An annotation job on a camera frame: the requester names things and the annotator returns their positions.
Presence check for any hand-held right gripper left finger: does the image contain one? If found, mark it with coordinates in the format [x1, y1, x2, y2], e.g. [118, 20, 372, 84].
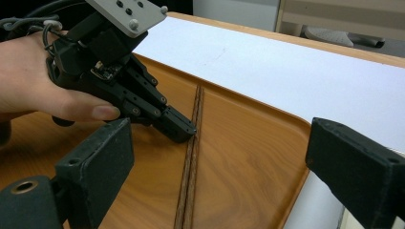
[54, 117, 136, 229]

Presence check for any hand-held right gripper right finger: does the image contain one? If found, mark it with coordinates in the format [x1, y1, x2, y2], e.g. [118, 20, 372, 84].
[305, 116, 405, 229]

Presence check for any dark brown wooden chopstick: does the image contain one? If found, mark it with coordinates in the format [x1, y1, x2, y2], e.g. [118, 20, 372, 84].
[182, 85, 205, 229]

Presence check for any brown wooden tray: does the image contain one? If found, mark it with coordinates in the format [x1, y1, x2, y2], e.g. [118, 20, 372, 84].
[0, 53, 312, 229]

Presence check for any white cabinet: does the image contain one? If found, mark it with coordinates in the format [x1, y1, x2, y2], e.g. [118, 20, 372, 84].
[192, 0, 281, 32]

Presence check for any white board sheet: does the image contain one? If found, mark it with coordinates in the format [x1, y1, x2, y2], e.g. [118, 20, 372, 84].
[133, 15, 405, 229]

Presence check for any dark grey slipper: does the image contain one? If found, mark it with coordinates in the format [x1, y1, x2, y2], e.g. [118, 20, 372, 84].
[348, 35, 387, 50]

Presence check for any light wooden table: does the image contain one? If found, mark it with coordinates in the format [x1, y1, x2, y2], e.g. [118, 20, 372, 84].
[165, 11, 405, 70]

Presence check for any left hand-held gripper cable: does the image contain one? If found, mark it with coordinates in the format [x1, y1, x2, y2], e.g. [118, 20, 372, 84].
[0, 0, 92, 53]

